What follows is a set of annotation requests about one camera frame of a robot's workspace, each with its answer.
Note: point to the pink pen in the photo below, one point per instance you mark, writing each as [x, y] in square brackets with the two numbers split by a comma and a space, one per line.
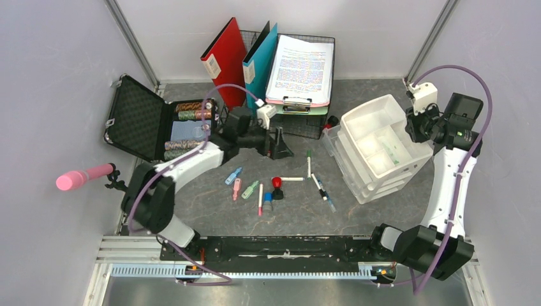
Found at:
[260, 199]

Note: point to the blue grey small cylinder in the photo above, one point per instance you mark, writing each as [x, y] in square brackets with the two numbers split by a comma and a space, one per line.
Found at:
[267, 202]

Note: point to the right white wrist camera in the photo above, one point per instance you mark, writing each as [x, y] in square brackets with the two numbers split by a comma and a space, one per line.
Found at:
[422, 96]

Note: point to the light green clipboard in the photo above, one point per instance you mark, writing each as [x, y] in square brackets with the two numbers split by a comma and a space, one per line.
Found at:
[294, 109]

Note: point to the red clipboard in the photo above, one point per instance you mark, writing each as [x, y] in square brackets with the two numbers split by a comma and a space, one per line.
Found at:
[223, 60]

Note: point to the green small highlighter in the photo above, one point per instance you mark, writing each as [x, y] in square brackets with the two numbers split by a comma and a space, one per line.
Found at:
[249, 190]

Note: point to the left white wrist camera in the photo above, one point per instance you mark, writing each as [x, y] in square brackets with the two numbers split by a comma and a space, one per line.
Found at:
[264, 115]

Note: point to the white printed paper sheet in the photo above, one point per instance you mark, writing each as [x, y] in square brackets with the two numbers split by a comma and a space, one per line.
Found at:
[301, 69]

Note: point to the green white marker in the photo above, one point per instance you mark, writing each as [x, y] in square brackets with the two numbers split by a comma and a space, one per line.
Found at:
[308, 158]

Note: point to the red chip stack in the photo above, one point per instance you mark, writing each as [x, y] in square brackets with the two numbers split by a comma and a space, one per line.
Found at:
[203, 114]

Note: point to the black white small marker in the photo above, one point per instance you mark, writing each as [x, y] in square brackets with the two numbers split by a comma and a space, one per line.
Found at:
[320, 188]

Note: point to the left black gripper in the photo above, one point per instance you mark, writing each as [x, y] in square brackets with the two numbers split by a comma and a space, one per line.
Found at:
[279, 149]

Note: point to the blue small highlighter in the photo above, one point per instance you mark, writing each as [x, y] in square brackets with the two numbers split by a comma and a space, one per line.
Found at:
[230, 179]

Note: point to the pink clear clipboard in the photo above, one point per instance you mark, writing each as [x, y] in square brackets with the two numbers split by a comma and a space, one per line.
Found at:
[298, 101]

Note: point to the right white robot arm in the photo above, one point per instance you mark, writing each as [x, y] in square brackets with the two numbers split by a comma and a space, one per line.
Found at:
[436, 246]

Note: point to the pink small highlighter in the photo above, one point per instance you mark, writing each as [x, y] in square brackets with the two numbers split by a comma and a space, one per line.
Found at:
[236, 188]

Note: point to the blue playing card deck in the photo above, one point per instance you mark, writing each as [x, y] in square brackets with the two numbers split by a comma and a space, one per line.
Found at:
[189, 130]

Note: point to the black microphone tripod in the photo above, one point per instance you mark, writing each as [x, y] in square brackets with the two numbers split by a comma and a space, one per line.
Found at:
[120, 185]

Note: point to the teal blue clipboard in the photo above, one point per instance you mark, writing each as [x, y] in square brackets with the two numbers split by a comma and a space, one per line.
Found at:
[257, 63]

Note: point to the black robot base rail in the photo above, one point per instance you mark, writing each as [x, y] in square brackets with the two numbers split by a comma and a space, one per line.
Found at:
[282, 254]

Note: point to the white lilac capped marker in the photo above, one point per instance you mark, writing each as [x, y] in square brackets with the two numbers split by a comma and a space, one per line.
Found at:
[292, 179]

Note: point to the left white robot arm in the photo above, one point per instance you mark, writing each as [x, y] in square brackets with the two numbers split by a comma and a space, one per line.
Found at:
[150, 196]

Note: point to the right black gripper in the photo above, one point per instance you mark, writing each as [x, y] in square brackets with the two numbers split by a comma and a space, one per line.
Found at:
[413, 121]

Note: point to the orange black chip stack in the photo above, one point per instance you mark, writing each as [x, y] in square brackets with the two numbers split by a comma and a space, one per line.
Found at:
[194, 105]

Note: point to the green chip stack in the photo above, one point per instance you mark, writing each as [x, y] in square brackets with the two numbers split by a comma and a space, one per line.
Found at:
[186, 115]

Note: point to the blue clear pen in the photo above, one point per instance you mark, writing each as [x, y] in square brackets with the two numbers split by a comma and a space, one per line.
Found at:
[329, 200]

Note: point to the black poker chip case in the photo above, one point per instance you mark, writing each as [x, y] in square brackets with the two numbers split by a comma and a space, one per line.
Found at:
[140, 121]

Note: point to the white plastic drawer organizer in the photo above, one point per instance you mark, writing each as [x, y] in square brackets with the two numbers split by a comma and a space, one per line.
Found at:
[373, 151]

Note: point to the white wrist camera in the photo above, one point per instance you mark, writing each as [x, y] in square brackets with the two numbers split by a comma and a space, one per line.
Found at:
[422, 96]
[264, 115]

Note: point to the red black round stamp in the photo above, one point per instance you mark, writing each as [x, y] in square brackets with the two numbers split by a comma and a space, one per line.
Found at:
[332, 121]

